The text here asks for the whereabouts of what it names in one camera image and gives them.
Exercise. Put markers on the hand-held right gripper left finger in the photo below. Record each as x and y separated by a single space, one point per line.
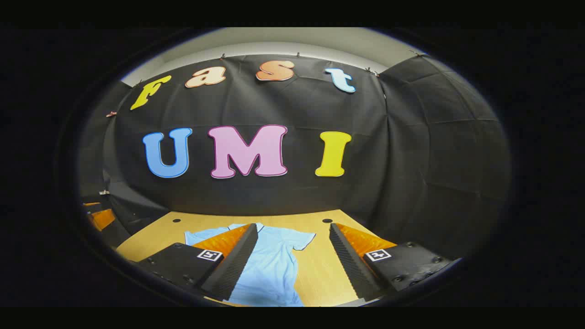
233 265

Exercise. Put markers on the light blue T-shirt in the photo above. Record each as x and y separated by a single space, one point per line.
274 265

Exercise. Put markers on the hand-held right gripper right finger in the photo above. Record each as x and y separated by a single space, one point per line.
349 265

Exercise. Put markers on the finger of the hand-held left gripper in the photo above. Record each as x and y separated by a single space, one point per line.
103 218
98 208

